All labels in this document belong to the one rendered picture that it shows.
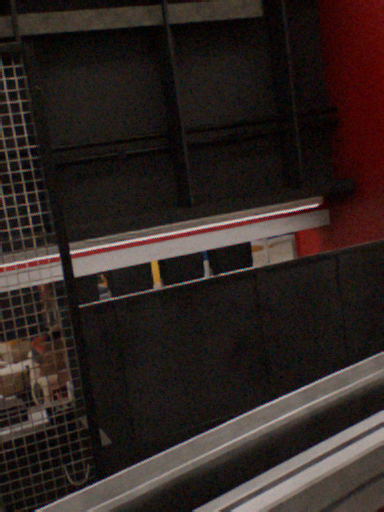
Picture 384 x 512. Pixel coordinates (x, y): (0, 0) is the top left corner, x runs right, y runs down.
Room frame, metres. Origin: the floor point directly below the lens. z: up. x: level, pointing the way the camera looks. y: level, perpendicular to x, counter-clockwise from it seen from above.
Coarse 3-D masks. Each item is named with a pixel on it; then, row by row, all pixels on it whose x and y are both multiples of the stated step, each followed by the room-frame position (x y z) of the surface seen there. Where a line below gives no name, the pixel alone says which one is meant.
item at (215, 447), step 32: (320, 384) 0.69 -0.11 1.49; (352, 384) 0.68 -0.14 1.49; (256, 416) 0.63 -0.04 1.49; (288, 416) 0.63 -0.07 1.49; (320, 416) 0.65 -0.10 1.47; (352, 416) 0.68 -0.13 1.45; (192, 448) 0.59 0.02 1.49; (224, 448) 0.58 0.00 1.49; (256, 448) 0.60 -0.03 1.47; (288, 448) 0.63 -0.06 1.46; (320, 448) 0.61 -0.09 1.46; (352, 448) 0.60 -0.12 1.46; (128, 480) 0.55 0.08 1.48; (160, 480) 0.54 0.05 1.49; (192, 480) 0.56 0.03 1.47; (224, 480) 0.58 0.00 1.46; (256, 480) 0.56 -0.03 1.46; (288, 480) 0.56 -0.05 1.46; (320, 480) 0.55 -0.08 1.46; (352, 480) 0.58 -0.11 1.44
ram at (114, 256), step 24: (264, 216) 2.66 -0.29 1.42; (288, 216) 2.70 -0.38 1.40; (312, 216) 2.74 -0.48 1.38; (144, 240) 2.48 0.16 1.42; (168, 240) 2.52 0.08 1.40; (192, 240) 2.55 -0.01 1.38; (216, 240) 2.59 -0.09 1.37; (240, 240) 2.62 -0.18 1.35; (24, 264) 2.33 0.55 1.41; (48, 264) 2.36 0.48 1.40; (72, 264) 2.39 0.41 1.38; (96, 264) 2.42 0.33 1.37; (120, 264) 2.45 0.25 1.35
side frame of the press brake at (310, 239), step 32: (320, 0) 2.69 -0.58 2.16; (352, 0) 2.51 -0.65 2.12; (320, 32) 2.71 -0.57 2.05; (352, 32) 2.53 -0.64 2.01; (352, 64) 2.55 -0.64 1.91; (352, 96) 2.56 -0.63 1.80; (352, 128) 2.58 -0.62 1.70; (352, 160) 2.60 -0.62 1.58; (352, 192) 2.61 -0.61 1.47; (352, 224) 2.63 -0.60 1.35
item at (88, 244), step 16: (256, 208) 2.43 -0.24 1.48; (272, 208) 2.45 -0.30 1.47; (288, 208) 2.47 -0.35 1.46; (176, 224) 2.31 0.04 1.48; (192, 224) 2.33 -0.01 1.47; (208, 224) 2.35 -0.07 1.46; (96, 240) 2.21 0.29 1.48; (112, 240) 2.23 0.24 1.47; (128, 240) 2.25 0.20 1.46; (0, 256) 2.11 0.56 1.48; (16, 256) 2.13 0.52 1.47; (32, 256) 2.14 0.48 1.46
